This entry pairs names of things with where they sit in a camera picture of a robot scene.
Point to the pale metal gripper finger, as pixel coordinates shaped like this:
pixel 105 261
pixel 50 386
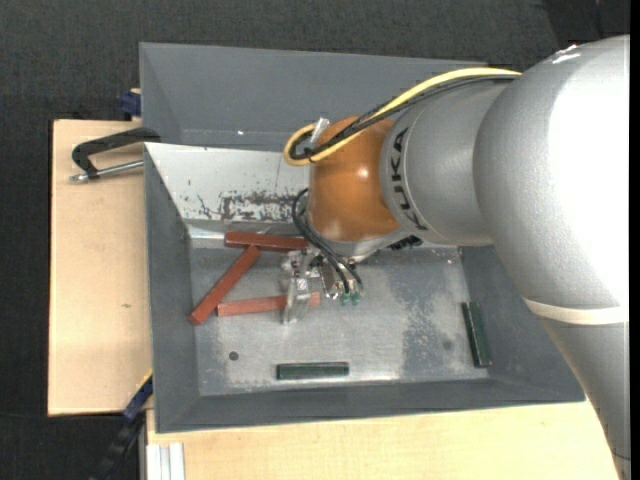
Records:
pixel 286 300
pixel 303 298

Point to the red-brown flat block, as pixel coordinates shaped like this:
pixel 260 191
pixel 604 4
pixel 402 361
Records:
pixel 250 305
pixel 265 241
pixel 225 284

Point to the grey metal bin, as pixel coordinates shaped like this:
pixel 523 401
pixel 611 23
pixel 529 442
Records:
pixel 350 338

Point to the dark green flat block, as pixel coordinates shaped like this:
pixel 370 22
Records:
pixel 477 334
pixel 312 371

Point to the pale wood board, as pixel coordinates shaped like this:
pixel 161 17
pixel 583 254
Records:
pixel 97 278

